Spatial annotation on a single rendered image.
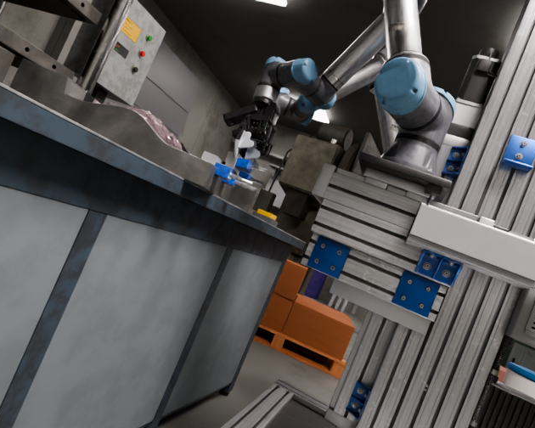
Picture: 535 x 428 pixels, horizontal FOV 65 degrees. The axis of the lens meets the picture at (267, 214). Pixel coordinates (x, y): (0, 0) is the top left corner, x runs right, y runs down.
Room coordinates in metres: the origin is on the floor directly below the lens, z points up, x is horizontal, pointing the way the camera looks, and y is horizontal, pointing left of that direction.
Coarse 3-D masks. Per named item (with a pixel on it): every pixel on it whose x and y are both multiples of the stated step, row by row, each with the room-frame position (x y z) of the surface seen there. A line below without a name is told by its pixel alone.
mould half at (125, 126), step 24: (24, 72) 0.95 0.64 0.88; (48, 72) 0.95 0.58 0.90; (48, 96) 0.95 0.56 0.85; (72, 96) 0.98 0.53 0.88; (72, 120) 0.94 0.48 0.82; (96, 120) 0.94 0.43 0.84; (120, 120) 0.94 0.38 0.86; (144, 120) 0.93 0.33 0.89; (120, 144) 0.93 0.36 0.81; (144, 144) 0.93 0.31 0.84; (168, 168) 0.92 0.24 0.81; (192, 168) 0.92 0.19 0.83; (216, 168) 0.97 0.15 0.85; (216, 192) 1.08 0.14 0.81
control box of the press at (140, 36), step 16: (96, 0) 1.76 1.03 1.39; (112, 0) 1.73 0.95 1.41; (128, 16) 1.77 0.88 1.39; (144, 16) 1.85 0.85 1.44; (80, 32) 1.77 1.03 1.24; (96, 32) 1.74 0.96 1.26; (128, 32) 1.80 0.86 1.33; (144, 32) 1.88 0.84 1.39; (160, 32) 1.97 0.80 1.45; (80, 48) 1.75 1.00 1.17; (112, 48) 1.77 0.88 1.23; (128, 48) 1.84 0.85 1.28; (144, 48) 1.92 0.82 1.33; (64, 64) 1.77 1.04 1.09; (80, 64) 1.74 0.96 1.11; (112, 64) 1.80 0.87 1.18; (128, 64) 1.87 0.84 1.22; (144, 64) 1.95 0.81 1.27; (112, 80) 1.83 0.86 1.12; (128, 80) 1.91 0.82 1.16; (96, 96) 1.85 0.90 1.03; (112, 96) 1.94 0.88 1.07; (128, 96) 1.95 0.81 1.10
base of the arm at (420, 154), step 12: (396, 144) 1.07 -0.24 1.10; (408, 144) 1.04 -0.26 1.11; (420, 144) 1.04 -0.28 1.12; (432, 144) 1.04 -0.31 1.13; (384, 156) 1.07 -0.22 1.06; (396, 156) 1.04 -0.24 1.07; (408, 156) 1.03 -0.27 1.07; (420, 156) 1.03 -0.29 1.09; (432, 156) 1.04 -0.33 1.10; (420, 168) 1.02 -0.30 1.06; (432, 168) 1.04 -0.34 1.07
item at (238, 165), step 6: (228, 156) 1.28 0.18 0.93; (240, 156) 1.29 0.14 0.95; (228, 162) 1.27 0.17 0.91; (234, 162) 1.26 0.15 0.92; (240, 162) 1.26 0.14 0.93; (246, 162) 1.26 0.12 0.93; (234, 168) 1.27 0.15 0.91; (240, 168) 1.27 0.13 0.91; (246, 168) 1.26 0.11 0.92; (252, 168) 1.27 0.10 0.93; (258, 168) 1.26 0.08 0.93; (264, 168) 1.26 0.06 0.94
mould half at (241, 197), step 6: (228, 186) 1.27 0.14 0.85; (240, 186) 1.34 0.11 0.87; (228, 192) 1.28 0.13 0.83; (234, 192) 1.32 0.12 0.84; (240, 192) 1.35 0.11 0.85; (246, 192) 1.39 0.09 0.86; (252, 192) 1.43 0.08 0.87; (222, 198) 1.26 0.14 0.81; (228, 198) 1.30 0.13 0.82; (234, 198) 1.33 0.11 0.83; (240, 198) 1.37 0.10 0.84; (246, 198) 1.41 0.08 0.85; (252, 198) 1.45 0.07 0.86; (234, 204) 1.35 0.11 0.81; (240, 204) 1.39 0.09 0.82; (246, 204) 1.43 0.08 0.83; (246, 210) 1.45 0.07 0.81
